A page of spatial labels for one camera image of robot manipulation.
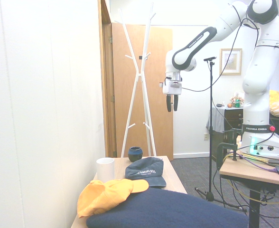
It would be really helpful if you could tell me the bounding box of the yellow baseball cap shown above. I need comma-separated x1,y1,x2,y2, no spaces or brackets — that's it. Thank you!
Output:
77,179,149,219

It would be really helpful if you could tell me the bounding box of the framed wall picture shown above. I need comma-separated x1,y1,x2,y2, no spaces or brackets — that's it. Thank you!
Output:
219,48,243,76

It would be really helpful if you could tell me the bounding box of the wooden table with black leg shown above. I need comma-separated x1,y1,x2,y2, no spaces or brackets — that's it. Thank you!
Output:
219,139,279,228

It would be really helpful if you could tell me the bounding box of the black tripod stand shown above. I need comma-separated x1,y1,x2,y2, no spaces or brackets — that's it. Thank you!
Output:
194,60,247,211

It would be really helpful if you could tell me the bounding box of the black metal clamp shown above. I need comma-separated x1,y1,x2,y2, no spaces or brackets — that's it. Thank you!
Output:
215,128,242,171

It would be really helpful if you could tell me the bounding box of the yellow cable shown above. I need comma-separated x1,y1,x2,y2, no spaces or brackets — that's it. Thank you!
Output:
221,152,279,209

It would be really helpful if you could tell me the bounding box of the grey hanging cloth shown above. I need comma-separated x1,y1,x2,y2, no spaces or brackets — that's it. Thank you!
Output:
205,106,226,133

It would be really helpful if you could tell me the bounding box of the navy blue folded blanket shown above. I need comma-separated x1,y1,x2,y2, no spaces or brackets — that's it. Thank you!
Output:
86,187,249,228

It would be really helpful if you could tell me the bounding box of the white coat rack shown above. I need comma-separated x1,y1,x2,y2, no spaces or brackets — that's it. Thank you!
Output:
117,3,158,159

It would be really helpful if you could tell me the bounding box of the navy blue baseball cap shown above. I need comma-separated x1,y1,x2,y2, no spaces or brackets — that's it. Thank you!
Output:
124,156,167,189

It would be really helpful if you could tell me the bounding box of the white cylindrical cup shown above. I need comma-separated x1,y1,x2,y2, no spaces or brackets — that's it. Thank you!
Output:
96,157,115,183

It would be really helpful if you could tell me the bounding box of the wooden door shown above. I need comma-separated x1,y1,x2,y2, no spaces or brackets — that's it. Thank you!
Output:
111,22,174,160

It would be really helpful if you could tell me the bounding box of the dark wooden dresser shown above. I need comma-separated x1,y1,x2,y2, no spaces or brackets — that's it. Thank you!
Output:
212,107,279,162

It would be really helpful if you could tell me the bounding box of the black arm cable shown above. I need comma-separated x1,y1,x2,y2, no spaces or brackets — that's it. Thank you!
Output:
181,4,261,92

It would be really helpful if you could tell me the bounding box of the dark blue ceramic bowl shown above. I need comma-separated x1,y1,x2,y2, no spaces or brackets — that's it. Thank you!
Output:
128,146,144,163

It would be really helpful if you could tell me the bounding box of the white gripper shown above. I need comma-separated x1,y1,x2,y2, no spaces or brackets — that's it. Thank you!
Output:
162,79,184,113

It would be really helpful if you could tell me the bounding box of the wooden door frame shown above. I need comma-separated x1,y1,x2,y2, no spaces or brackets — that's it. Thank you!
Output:
98,0,118,158

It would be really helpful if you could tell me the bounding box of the dried flower decoration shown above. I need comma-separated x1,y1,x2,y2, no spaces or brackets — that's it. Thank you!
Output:
230,92,245,107

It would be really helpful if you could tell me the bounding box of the purple cable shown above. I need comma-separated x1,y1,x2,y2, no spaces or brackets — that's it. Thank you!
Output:
235,153,279,172

